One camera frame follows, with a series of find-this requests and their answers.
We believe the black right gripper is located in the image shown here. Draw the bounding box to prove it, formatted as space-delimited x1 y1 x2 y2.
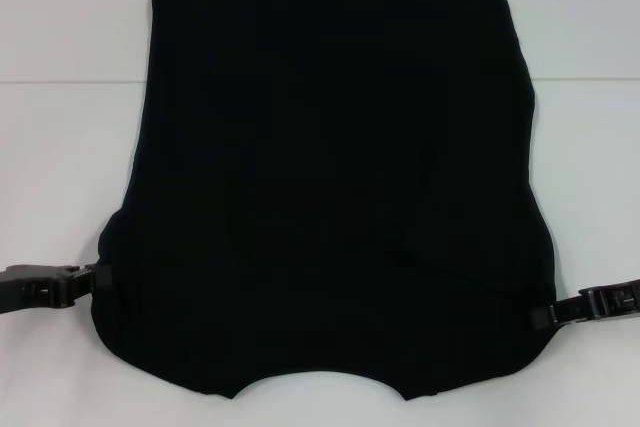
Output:
528 277 640 333

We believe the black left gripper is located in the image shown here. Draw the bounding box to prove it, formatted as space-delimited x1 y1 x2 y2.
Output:
0 263 115 316

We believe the black t-shirt with white print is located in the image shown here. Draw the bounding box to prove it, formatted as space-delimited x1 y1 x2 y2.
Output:
92 0 559 401

